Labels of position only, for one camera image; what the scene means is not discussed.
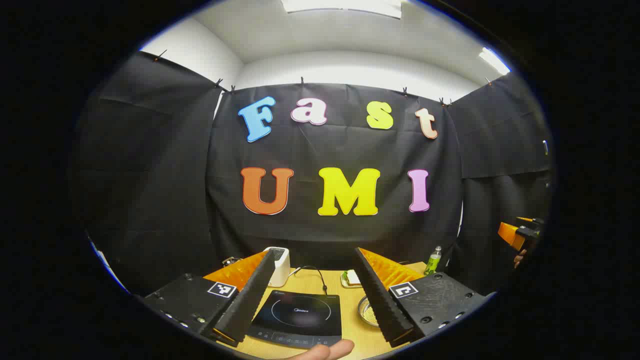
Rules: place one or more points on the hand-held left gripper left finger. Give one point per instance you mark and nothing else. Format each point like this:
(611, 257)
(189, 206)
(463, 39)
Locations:
(250, 300)

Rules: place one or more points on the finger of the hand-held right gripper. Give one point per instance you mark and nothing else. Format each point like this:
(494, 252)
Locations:
(511, 235)

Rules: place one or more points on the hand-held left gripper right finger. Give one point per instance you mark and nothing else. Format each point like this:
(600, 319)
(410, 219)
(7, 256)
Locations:
(380, 300)

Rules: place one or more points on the stainless steel pot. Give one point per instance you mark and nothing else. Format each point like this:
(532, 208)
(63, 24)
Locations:
(367, 312)

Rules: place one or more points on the black induction cooktop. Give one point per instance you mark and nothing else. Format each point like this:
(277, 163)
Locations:
(300, 312)

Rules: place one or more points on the sandwich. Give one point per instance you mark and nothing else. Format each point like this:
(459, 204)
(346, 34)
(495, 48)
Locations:
(353, 276)

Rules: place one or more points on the small white plate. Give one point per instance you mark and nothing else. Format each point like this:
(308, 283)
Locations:
(345, 282)

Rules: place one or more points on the white toaster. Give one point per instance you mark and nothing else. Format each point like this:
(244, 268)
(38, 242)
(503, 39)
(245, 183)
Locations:
(282, 265)

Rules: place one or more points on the green label drink bottle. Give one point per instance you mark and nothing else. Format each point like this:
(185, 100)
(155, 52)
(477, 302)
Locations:
(432, 262)

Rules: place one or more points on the narrow ceiling light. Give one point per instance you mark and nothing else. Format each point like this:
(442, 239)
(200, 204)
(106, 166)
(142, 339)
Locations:
(494, 61)

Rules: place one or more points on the ceiling light panel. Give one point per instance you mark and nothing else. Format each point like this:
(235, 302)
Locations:
(340, 6)

